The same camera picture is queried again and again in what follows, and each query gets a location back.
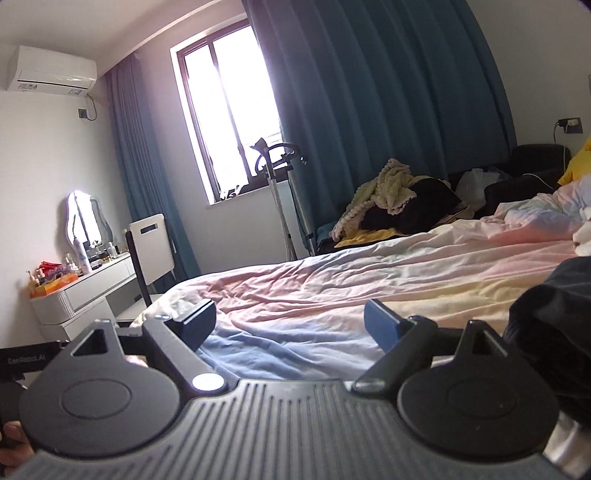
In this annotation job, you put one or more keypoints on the black knit garment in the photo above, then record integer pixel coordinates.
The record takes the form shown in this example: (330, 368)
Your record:
(549, 364)

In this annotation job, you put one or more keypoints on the garment steamer stand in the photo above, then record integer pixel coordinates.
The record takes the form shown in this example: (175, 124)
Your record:
(274, 194)

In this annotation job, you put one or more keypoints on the black sofa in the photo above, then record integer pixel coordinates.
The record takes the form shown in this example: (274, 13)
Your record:
(535, 161)

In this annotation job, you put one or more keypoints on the person's left hand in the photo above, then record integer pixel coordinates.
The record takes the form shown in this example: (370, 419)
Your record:
(16, 457)

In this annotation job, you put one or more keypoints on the dark framed window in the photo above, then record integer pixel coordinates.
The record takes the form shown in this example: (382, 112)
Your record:
(221, 120)

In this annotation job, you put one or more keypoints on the wavy lit mirror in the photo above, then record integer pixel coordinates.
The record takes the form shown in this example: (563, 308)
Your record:
(90, 217)

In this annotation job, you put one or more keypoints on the orange box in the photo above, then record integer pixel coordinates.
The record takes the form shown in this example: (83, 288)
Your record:
(51, 287)

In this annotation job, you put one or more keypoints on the white dressing table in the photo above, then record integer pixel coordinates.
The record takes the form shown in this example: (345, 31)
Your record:
(92, 290)

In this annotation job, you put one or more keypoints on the yellow pillow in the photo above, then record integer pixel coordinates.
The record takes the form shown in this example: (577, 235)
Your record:
(577, 168)

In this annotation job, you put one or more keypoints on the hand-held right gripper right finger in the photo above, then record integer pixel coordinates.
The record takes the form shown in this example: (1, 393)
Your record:
(383, 323)

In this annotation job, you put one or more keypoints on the dark fluffy clothing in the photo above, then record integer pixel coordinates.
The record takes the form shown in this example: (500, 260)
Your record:
(425, 207)

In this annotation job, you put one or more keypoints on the wide blue curtain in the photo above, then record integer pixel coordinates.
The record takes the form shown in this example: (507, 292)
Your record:
(392, 101)

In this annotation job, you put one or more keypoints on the white spray bottle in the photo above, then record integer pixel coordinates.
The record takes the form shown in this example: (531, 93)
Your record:
(82, 256)

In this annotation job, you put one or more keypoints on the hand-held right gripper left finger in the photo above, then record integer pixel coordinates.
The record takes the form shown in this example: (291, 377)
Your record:
(191, 323)

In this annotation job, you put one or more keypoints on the red pouch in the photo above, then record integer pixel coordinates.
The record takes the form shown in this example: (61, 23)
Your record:
(51, 267)

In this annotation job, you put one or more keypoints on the narrow blue curtain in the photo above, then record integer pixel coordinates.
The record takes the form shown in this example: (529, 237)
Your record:
(147, 184)

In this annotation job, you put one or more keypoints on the translucent plastic bag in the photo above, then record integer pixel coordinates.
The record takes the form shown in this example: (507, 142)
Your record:
(471, 184)

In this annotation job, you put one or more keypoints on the white chair with black frame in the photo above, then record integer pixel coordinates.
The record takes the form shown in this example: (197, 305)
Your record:
(152, 249)

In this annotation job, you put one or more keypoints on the yellow cloth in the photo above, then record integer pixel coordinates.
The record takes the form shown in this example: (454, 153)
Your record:
(364, 237)

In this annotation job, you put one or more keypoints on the pastel duvet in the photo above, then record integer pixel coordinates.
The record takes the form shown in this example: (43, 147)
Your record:
(369, 277)

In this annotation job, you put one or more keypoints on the white spotted plush blanket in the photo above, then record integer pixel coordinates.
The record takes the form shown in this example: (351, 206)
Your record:
(582, 235)

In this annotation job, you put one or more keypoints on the wall socket with charger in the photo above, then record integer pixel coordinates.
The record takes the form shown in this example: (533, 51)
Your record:
(570, 125)

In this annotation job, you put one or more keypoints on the cream knitted blanket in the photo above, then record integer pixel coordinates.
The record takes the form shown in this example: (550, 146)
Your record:
(388, 189)

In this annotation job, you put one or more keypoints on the white air conditioner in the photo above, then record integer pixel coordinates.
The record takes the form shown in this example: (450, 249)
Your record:
(51, 69)

